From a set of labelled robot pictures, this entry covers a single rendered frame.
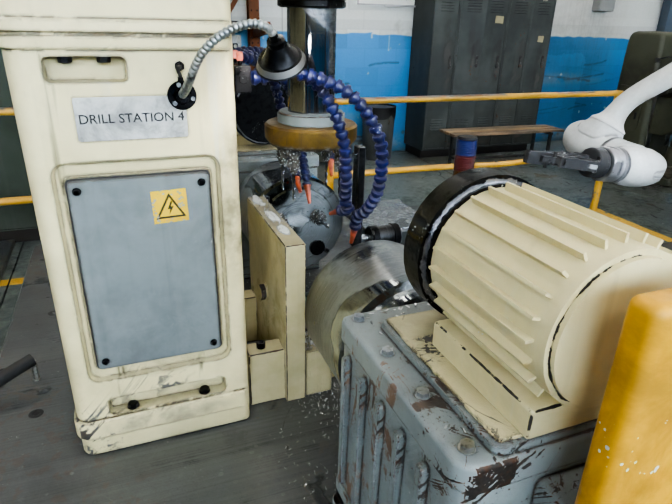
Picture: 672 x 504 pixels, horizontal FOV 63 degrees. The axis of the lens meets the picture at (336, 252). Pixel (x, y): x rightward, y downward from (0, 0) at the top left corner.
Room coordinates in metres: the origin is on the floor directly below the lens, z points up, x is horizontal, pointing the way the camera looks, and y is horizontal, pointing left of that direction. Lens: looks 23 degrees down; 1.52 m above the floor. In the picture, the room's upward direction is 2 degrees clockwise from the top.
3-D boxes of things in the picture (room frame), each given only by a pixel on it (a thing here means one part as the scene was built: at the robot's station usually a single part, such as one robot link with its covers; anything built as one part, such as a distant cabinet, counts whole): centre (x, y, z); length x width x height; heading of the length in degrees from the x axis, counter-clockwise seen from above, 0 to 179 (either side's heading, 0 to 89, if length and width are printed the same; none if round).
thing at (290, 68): (0.78, 0.14, 1.46); 0.18 x 0.11 x 0.13; 112
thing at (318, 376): (0.96, 0.04, 0.86); 0.07 x 0.06 x 0.12; 22
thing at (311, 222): (1.39, 0.14, 1.04); 0.41 x 0.25 x 0.25; 22
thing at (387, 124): (6.36, -0.45, 0.30); 0.39 x 0.39 x 0.60
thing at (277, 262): (1.03, 0.16, 0.97); 0.30 x 0.11 x 0.34; 22
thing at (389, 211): (1.73, -0.16, 0.86); 0.27 x 0.24 x 0.12; 22
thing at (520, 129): (6.05, -1.80, 0.22); 1.40 x 0.33 x 0.43; 110
